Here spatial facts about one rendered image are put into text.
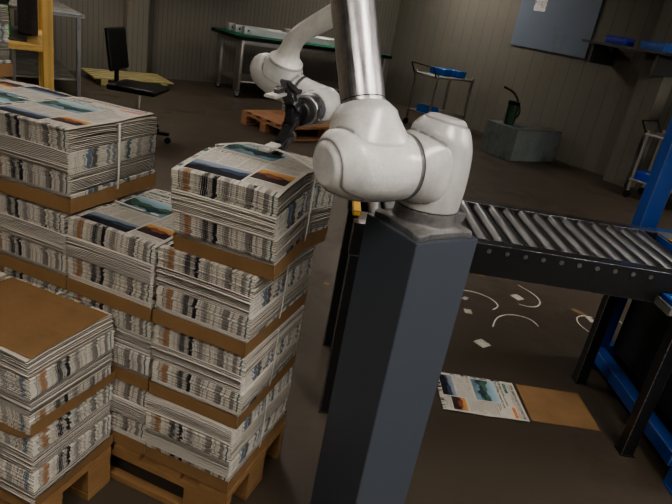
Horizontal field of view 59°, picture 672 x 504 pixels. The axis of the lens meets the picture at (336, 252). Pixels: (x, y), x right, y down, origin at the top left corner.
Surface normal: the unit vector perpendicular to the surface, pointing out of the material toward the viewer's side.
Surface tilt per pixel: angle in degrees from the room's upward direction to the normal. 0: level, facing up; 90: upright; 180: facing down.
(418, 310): 90
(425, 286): 90
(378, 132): 59
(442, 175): 87
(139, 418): 90
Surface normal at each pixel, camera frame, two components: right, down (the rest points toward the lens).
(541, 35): -0.84, 0.07
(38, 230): -0.36, 0.30
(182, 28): 0.52, 0.40
